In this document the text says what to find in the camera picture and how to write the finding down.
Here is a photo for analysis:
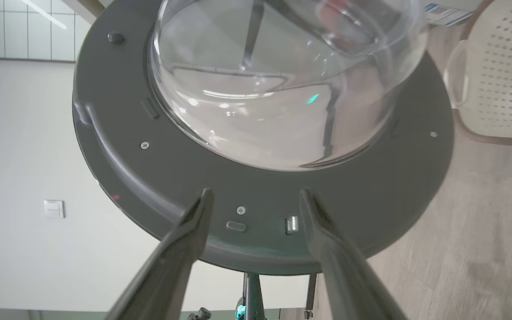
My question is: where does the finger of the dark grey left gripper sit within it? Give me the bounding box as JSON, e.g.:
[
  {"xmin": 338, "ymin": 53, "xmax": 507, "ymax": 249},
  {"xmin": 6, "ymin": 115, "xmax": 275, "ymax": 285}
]
[
  {"xmin": 243, "ymin": 273, "xmax": 266, "ymax": 320},
  {"xmin": 305, "ymin": 273, "xmax": 317, "ymax": 320}
]

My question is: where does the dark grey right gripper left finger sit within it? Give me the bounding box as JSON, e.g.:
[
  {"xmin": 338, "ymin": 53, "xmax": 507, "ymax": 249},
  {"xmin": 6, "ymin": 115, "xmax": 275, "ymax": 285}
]
[{"xmin": 105, "ymin": 188, "xmax": 215, "ymax": 320}]

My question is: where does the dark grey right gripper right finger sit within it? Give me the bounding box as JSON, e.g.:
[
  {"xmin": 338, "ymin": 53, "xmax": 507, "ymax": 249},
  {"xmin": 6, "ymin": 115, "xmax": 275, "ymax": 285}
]
[{"xmin": 300, "ymin": 188, "xmax": 410, "ymax": 320}]

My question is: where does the dark grey washing machine door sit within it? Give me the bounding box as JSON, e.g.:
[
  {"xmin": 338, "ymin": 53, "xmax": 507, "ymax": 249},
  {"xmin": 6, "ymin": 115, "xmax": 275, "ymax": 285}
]
[{"xmin": 72, "ymin": 0, "xmax": 455, "ymax": 276}]

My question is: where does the beige perforated laundry basket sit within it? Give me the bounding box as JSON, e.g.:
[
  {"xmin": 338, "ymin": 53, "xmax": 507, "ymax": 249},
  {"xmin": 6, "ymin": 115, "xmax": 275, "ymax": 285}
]
[{"xmin": 444, "ymin": 0, "xmax": 512, "ymax": 147}]

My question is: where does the white blue label box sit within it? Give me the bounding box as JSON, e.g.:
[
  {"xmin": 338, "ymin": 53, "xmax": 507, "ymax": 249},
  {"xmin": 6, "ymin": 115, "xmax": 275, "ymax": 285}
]
[{"xmin": 424, "ymin": 2, "xmax": 476, "ymax": 26}]

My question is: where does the white wall switch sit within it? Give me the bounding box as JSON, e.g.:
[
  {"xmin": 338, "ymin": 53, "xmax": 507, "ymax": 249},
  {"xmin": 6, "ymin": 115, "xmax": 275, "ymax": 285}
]
[{"xmin": 44, "ymin": 200, "xmax": 65, "ymax": 219}]

